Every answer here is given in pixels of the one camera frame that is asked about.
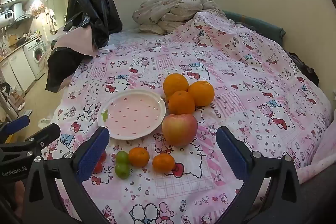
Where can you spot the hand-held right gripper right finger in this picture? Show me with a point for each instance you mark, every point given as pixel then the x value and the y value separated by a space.
pixel 232 153

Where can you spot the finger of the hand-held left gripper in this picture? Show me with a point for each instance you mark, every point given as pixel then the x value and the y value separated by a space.
pixel 17 124
pixel 48 133

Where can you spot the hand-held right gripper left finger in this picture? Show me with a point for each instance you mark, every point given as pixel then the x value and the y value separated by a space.
pixel 92 153

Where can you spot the pink strawberry print plate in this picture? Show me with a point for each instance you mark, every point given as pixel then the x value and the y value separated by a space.
pixel 131 113

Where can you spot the red yellow apple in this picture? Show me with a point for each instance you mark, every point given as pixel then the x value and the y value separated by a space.
pixel 179 129

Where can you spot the large orange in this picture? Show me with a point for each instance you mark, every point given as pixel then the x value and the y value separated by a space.
pixel 201 92
pixel 176 85
pixel 181 102

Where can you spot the small mandarin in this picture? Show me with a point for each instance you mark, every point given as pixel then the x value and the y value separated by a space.
pixel 138 157
pixel 163 163

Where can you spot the white plastic bag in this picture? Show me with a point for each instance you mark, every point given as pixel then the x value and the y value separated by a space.
pixel 46 122

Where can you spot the red cherry tomato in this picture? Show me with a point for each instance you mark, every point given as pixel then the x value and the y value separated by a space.
pixel 98 167
pixel 103 157

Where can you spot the small green fruit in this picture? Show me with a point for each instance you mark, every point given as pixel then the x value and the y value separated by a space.
pixel 122 157
pixel 122 171

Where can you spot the white kitchen cabinet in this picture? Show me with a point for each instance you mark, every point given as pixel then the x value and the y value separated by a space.
pixel 15 71

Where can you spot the pink cartoon printed blanket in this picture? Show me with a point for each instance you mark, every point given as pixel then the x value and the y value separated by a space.
pixel 236 82

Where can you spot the white washing machine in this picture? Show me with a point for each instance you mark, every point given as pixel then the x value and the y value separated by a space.
pixel 36 53

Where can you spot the pink and black cloth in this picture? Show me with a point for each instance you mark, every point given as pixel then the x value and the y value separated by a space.
pixel 73 43

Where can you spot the hanging light clothes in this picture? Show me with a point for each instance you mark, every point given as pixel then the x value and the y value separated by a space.
pixel 50 19

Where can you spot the dark cloth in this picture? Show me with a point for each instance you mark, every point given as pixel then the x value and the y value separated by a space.
pixel 304 69

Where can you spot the white water heater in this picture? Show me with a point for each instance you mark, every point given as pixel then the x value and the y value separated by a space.
pixel 13 12

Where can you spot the teal cushion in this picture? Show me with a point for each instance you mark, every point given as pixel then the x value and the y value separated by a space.
pixel 262 24

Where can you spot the crumpled beige quilt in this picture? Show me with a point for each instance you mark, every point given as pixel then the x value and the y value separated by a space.
pixel 170 11

